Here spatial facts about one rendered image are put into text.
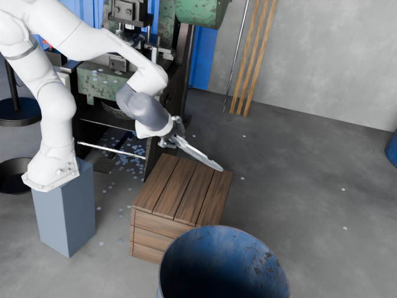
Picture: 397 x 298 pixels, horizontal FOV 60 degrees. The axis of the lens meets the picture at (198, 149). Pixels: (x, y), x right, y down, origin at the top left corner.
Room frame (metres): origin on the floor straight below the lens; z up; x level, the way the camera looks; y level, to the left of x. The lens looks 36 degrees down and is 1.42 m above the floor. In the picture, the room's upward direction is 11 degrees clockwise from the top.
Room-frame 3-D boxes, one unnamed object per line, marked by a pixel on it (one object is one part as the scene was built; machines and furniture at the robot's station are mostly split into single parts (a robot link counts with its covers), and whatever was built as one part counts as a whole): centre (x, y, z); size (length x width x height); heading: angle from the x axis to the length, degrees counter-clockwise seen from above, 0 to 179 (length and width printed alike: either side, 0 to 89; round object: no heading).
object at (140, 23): (1.81, 0.47, 0.86); 0.20 x 0.16 x 0.05; 85
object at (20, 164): (1.34, 0.95, 0.04); 0.30 x 0.30 x 0.07
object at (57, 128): (1.02, 0.52, 0.71); 0.18 x 0.11 x 0.25; 41
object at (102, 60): (1.81, 0.47, 0.68); 0.45 x 0.30 x 0.06; 85
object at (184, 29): (1.93, 0.20, 0.45); 0.92 x 0.12 x 0.90; 175
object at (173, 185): (1.18, 0.02, 0.18); 0.40 x 0.38 x 0.35; 172
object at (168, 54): (1.80, 0.31, 0.76); 0.17 x 0.06 x 0.10; 85
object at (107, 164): (1.68, 0.48, 0.14); 0.59 x 0.10 x 0.05; 175
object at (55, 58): (1.61, 0.80, 0.62); 0.10 x 0.06 x 0.20; 85
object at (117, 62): (1.64, 0.49, 0.72); 0.25 x 0.14 x 0.14; 175
